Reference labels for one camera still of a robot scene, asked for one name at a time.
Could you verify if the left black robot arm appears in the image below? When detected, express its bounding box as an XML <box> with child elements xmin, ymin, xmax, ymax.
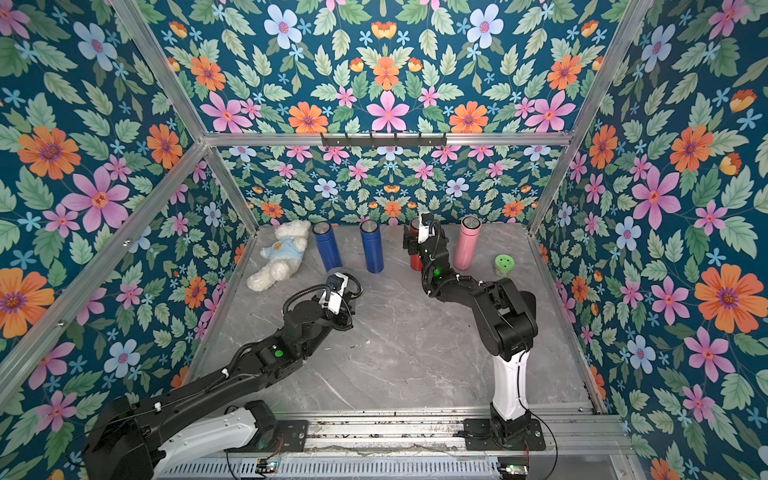
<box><xmin>83</xmin><ymin>295</ymin><xmax>355</xmax><ymax>479</ymax></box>

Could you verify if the pink thermos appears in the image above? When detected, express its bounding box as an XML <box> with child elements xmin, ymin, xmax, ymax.
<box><xmin>454</xmin><ymin>215</ymin><xmax>482</xmax><ymax>271</ymax></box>

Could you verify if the black hook rail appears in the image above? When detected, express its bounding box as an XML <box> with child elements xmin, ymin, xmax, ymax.
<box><xmin>320</xmin><ymin>133</ymin><xmax>448</xmax><ymax>148</ymax></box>

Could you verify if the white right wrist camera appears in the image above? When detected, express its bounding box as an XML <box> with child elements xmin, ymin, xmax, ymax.
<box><xmin>417</xmin><ymin>213</ymin><xmax>434</xmax><ymax>244</ymax></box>

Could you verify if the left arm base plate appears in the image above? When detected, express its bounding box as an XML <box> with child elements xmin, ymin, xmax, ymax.
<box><xmin>226</xmin><ymin>420</ymin><xmax>309</xmax><ymax>454</ymax></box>

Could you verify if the green round lid container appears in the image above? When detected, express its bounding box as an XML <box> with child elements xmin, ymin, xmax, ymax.
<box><xmin>493</xmin><ymin>254</ymin><xmax>516</xmax><ymax>277</ymax></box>

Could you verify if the grey microfibre cloth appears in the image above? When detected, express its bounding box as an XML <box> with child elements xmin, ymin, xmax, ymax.
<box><xmin>324</xmin><ymin>271</ymin><xmax>363</xmax><ymax>315</ymax></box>

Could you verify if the red thermos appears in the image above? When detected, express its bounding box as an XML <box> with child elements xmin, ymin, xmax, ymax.
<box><xmin>409</xmin><ymin>217</ymin><xmax>423</xmax><ymax>272</ymax></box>

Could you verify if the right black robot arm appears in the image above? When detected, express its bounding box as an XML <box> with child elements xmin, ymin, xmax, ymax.
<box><xmin>403</xmin><ymin>223</ymin><xmax>538</xmax><ymax>444</ymax></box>

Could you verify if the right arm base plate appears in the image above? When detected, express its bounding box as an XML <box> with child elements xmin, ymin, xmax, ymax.
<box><xmin>454</xmin><ymin>418</ymin><xmax>547</xmax><ymax>452</ymax></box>

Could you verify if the blue thermos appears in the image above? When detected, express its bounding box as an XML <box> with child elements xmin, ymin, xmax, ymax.
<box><xmin>312</xmin><ymin>222</ymin><xmax>342</xmax><ymax>272</ymax></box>
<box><xmin>359</xmin><ymin>220</ymin><xmax>384</xmax><ymax>274</ymax></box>

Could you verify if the white teddy bear toy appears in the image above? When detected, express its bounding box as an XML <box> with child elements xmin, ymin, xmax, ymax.
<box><xmin>246</xmin><ymin>220</ymin><xmax>311</xmax><ymax>292</ymax></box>

